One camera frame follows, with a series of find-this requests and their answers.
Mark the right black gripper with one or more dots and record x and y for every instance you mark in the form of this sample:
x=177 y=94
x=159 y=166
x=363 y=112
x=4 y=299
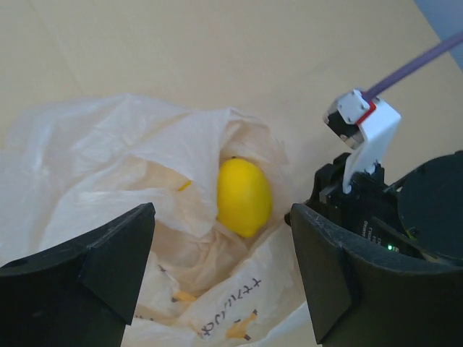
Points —
x=419 y=215

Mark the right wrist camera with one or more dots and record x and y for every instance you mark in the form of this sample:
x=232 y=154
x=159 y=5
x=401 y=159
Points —
x=366 y=126

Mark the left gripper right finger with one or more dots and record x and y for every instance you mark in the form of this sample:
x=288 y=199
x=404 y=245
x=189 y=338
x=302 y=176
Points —
x=361 y=294

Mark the translucent printed plastic bag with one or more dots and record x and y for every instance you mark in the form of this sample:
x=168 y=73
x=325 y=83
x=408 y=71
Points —
x=71 y=167

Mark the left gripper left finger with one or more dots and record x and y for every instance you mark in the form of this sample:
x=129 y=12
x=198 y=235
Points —
x=82 y=292

